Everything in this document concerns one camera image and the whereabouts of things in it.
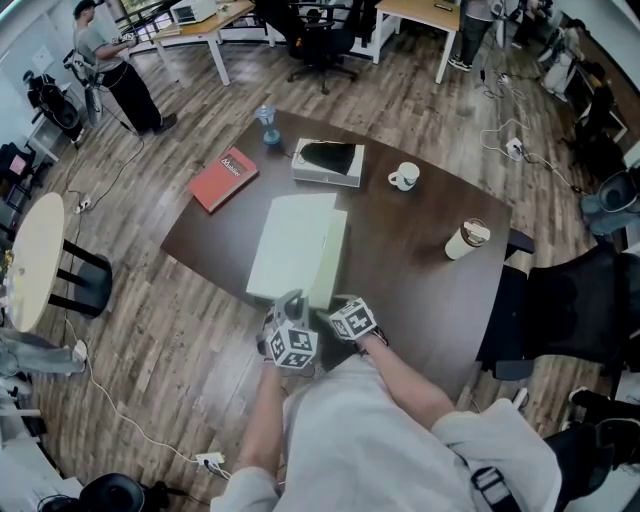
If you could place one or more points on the long wooden desk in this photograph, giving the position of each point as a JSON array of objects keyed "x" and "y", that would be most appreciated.
[{"x": 210, "y": 20}]

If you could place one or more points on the person's light grey shirt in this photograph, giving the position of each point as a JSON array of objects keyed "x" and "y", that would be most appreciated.
[{"x": 360, "y": 440}]

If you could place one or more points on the long white power strip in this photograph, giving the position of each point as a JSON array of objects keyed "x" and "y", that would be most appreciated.
[{"x": 520, "y": 397}]

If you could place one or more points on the round beige table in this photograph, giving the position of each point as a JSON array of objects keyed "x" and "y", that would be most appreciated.
[{"x": 37, "y": 260}]

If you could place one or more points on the person's dark trousers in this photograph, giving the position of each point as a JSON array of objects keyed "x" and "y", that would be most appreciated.
[{"x": 337, "y": 350}]

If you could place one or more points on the white cardboard box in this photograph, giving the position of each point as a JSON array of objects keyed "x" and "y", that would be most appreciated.
[{"x": 325, "y": 179}]

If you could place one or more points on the small white power strip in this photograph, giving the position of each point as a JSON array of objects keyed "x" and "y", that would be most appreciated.
[{"x": 82, "y": 206}]

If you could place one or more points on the white power cube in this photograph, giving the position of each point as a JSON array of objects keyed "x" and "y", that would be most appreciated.
[{"x": 514, "y": 149}]

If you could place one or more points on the white mug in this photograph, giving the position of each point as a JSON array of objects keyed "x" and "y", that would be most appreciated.
[{"x": 407, "y": 177}]

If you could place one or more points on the white tumbler with lid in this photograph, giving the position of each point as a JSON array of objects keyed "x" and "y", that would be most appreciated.
[{"x": 462, "y": 245}]

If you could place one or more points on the clear water bottle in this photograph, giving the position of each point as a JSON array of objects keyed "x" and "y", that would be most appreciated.
[{"x": 270, "y": 136}]

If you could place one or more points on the black round plastic shell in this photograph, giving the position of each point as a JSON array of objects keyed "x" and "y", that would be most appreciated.
[{"x": 112, "y": 495}]

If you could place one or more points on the black chair with pink sheet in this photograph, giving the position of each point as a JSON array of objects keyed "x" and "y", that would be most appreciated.
[{"x": 17, "y": 167}]

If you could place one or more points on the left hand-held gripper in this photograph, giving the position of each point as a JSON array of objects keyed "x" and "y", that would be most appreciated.
[{"x": 292, "y": 350}]

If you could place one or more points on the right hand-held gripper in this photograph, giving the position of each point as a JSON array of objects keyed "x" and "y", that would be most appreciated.
[{"x": 355, "y": 320}]

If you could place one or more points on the person's left forearm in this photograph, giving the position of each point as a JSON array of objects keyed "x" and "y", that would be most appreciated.
[{"x": 265, "y": 425}]

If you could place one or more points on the person's right forearm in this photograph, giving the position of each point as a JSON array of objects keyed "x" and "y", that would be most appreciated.
[{"x": 405, "y": 385}]

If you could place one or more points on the black cloth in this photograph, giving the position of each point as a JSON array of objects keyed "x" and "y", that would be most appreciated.
[{"x": 330, "y": 157}]

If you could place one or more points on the white side table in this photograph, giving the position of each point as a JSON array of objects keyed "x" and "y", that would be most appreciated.
[{"x": 42, "y": 137}]

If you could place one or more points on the white countertop oven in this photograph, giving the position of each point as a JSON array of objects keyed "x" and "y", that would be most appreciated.
[{"x": 192, "y": 11}]

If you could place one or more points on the square wooden desk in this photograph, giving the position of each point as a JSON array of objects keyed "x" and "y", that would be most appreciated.
[{"x": 420, "y": 15}]

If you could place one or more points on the black swivel chair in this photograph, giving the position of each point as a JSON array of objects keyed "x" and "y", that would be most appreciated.
[{"x": 320, "y": 40}]

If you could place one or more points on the pale green file box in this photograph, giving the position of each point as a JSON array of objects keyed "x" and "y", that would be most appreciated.
[{"x": 295, "y": 250}]

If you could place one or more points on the red book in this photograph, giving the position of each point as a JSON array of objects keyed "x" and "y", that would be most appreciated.
[{"x": 222, "y": 180}]

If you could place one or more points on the black mesh office chair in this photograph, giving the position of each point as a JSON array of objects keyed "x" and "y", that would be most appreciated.
[
  {"x": 590, "y": 465},
  {"x": 570, "y": 305}
]

